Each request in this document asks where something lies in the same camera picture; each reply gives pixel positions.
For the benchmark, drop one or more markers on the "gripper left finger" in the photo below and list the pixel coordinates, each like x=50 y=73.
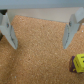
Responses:
x=8 y=30

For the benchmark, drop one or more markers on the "purple block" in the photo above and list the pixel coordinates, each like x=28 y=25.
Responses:
x=72 y=64

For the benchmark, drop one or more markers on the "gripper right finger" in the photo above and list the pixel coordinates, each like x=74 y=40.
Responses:
x=69 y=31

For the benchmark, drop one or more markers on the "yellow block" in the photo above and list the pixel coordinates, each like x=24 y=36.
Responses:
x=79 y=62

